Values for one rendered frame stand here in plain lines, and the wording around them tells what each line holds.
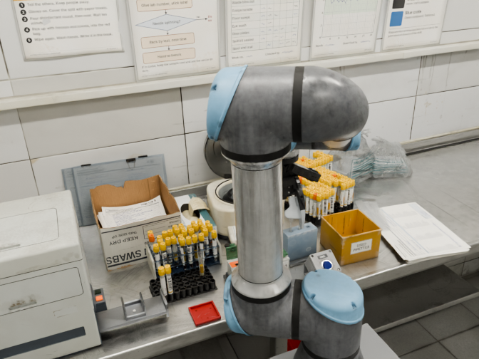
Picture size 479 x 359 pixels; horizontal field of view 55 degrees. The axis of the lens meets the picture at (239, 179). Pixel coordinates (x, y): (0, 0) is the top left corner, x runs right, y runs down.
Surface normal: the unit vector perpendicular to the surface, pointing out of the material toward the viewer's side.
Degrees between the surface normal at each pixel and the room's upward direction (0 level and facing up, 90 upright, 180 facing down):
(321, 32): 95
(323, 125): 102
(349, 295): 7
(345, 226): 90
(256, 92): 58
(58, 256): 89
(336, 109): 81
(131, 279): 0
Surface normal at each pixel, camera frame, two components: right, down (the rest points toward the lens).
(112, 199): 0.39, 0.37
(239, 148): -0.45, 0.46
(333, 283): 0.08, -0.88
